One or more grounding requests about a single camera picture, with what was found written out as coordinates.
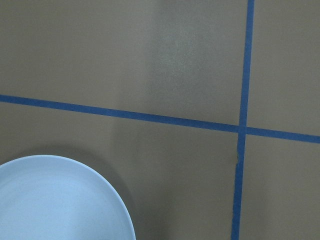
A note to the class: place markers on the light blue plate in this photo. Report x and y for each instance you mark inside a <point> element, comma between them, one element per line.
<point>48,197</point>

